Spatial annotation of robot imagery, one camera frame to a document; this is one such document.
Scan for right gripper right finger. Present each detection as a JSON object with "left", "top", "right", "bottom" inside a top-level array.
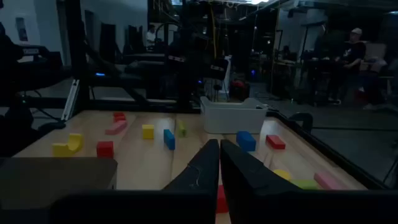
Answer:
[{"left": 220, "top": 139, "right": 313, "bottom": 194}]

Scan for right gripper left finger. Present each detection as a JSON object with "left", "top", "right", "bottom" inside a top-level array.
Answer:
[{"left": 163, "top": 139, "right": 220, "bottom": 194}]

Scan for red wooden cube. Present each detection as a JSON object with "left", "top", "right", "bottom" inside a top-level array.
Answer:
[
  {"left": 216, "top": 184, "right": 230, "bottom": 214},
  {"left": 96, "top": 141, "right": 115, "bottom": 159}
]

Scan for yellow wooden cylinder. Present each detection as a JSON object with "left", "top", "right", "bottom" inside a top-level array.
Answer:
[{"left": 272, "top": 169, "right": 292, "bottom": 181}]

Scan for blue short wooden block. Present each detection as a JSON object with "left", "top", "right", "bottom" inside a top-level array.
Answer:
[{"left": 236, "top": 131, "right": 257, "bottom": 152}]

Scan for red wooden block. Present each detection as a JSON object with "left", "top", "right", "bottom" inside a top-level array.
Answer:
[{"left": 265, "top": 134, "right": 287, "bottom": 151}]

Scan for blue long wooden block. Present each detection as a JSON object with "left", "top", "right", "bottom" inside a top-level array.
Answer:
[{"left": 163, "top": 128, "right": 176, "bottom": 151}]

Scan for light green wooden block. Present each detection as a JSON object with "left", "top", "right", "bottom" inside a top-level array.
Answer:
[
  {"left": 177, "top": 119, "right": 188, "bottom": 138},
  {"left": 289, "top": 178, "right": 321, "bottom": 190}
]

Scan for pink long wooden block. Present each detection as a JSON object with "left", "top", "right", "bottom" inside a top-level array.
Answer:
[
  {"left": 104, "top": 119, "right": 129, "bottom": 136},
  {"left": 313, "top": 172, "right": 346, "bottom": 190}
]

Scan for yellow lego brick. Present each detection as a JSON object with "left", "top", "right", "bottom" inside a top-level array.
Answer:
[{"left": 52, "top": 133, "right": 84, "bottom": 158}]

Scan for light grey plastic bin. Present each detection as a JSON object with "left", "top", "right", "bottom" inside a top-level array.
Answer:
[{"left": 200, "top": 95, "right": 269, "bottom": 134}]

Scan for yellow wooden cube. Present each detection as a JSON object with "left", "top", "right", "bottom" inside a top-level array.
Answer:
[{"left": 142, "top": 124, "right": 155, "bottom": 140}]

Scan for person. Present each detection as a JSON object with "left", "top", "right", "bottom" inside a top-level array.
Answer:
[
  {"left": 326, "top": 27, "right": 368, "bottom": 106},
  {"left": 145, "top": 24, "right": 158, "bottom": 52}
]

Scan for black machine with white label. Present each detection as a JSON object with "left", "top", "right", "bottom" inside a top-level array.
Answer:
[{"left": 0, "top": 21, "right": 72, "bottom": 94}]

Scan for yellow hanging cable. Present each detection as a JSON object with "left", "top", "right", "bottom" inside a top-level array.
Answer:
[{"left": 211, "top": 4, "right": 218, "bottom": 60}]

